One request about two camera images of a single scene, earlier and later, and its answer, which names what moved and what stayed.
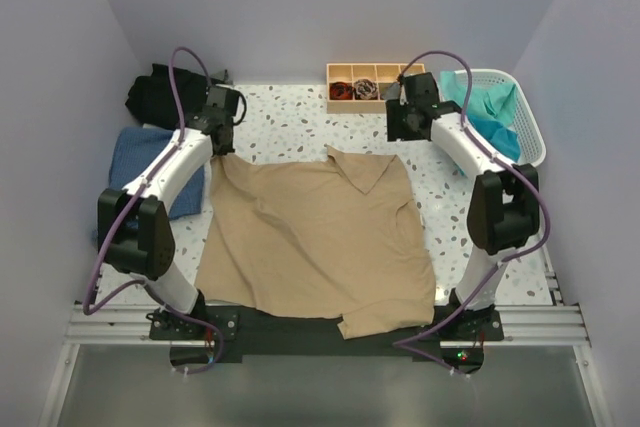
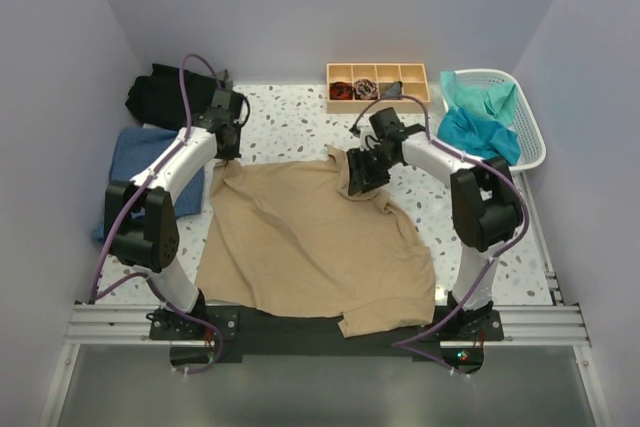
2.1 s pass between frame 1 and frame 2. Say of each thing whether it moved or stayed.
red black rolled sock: stayed
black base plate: stayed
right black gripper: moved
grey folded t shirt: stayed
